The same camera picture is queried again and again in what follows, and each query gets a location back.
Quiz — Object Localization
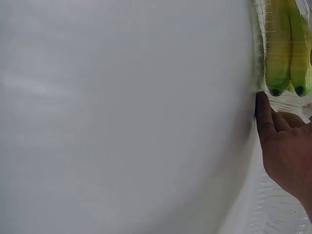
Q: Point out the person's right hand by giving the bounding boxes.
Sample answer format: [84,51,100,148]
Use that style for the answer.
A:
[254,91,312,221]

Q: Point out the yellow green banana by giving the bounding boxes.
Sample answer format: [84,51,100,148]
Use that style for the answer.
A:
[289,0,312,98]
[264,0,294,97]

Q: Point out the clear plastic fruit container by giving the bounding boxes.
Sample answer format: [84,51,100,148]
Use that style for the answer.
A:
[250,0,312,234]

